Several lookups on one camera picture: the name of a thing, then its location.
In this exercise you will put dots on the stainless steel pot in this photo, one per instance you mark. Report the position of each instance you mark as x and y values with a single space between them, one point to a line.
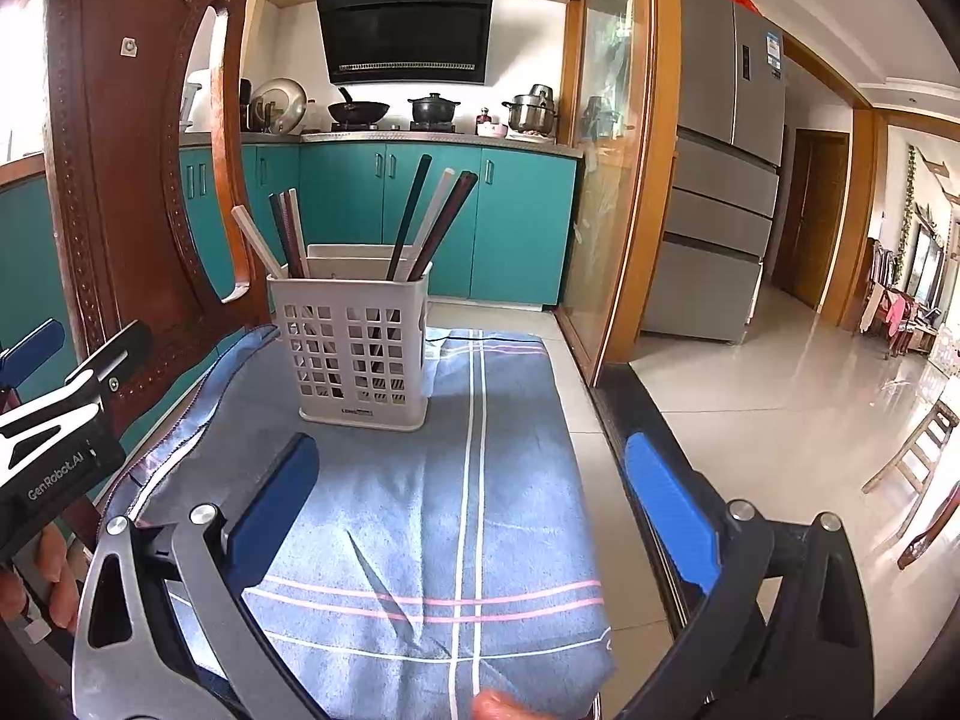
531 118

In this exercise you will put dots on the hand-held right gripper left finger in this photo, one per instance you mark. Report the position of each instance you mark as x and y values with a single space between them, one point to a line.
274 510

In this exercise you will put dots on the green vine garland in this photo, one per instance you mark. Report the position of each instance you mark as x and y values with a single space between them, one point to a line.
909 202

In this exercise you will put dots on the wall decoration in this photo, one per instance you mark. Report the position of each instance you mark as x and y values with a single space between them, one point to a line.
937 169

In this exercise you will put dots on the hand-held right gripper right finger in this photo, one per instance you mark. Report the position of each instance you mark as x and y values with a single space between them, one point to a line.
667 510

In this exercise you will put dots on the person's right hand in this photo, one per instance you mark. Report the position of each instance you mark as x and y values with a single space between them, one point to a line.
502 709

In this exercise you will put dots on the black chopstick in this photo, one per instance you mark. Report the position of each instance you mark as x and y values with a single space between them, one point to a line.
281 232
411 214

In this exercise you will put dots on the black range hood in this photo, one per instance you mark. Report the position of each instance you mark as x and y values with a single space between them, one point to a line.
405 30

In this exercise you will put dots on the black casserole pot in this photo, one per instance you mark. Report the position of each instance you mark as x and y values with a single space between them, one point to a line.
433 111

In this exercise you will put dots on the wooden stool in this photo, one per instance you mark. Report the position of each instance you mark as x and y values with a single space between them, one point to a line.
919 439

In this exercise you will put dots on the blue striped cloth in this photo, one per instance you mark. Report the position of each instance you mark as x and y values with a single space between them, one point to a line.
420 502

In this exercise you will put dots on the stainless steel basin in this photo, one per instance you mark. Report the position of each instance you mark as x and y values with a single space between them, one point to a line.
277 105

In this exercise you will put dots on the carved wooden chair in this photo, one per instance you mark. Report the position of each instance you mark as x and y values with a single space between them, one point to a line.
127 202

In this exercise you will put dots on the white plastic chopstick holder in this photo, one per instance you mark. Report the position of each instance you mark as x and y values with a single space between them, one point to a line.
349 291

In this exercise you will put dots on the black wok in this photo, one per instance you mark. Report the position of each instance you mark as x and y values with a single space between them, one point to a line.
360 112

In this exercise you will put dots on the silver refrigerator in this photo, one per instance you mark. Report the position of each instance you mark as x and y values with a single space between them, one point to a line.
712 225

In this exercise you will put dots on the wooden framed glass sliding door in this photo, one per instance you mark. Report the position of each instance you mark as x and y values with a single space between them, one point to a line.
607 165

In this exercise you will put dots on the person's left hand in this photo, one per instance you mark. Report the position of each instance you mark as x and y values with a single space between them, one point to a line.
52 577

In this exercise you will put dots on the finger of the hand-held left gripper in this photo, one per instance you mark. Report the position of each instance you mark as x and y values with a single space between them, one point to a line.
34 345
120 352

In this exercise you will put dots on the reddish brown chopstick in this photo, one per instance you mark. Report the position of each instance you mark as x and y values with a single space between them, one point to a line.
459 212
447 216
291 232

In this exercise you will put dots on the black gas stove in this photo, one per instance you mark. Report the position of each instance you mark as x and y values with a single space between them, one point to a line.
397 127

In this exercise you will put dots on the white plastic jug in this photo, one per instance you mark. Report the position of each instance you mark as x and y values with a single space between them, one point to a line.
191 105

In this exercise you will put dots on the clothes drying rack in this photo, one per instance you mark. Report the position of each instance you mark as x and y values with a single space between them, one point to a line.
896 315

